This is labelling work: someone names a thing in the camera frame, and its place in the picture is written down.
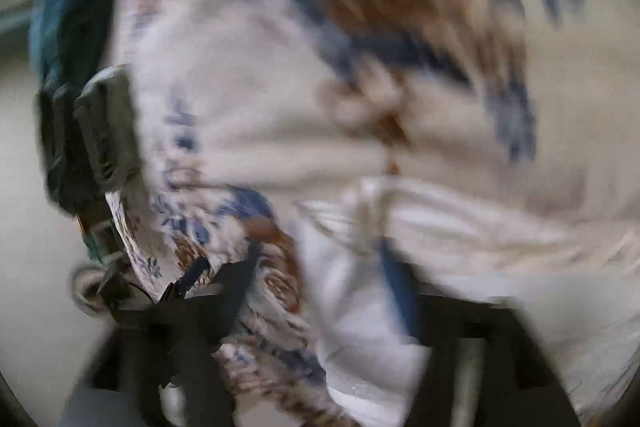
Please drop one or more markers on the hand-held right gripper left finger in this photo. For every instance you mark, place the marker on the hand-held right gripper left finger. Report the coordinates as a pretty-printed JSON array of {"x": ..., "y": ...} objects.
[{"x": 235, "y": 287}]

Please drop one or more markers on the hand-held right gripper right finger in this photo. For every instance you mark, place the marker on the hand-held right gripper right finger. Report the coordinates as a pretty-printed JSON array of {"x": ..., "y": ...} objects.
[{"x": 400, "y": 287}]

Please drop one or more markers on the white pants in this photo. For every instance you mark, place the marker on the white pants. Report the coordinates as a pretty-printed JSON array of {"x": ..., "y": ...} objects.
[{"x": 360, "y": 332}]

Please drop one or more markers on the folded blue jeans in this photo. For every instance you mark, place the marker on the folded blue jeans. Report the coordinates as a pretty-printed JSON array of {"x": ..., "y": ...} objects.
[{"x": 100, "y": 132}]

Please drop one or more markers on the floral blanket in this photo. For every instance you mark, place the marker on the floral blanket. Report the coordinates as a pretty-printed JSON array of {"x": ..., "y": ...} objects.
[{"x": 250, "y": 57}]

